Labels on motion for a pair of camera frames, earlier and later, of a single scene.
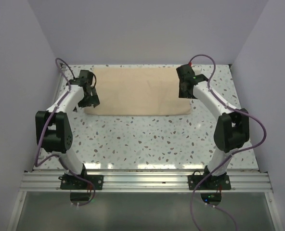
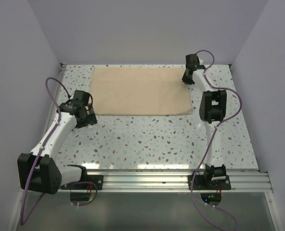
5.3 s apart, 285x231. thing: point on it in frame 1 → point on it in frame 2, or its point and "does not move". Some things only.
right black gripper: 182,95 → 185,80
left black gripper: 93,100 → 90,119
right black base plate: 219,182 does not move
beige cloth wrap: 125,91 does not move
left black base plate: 70,182 does not move
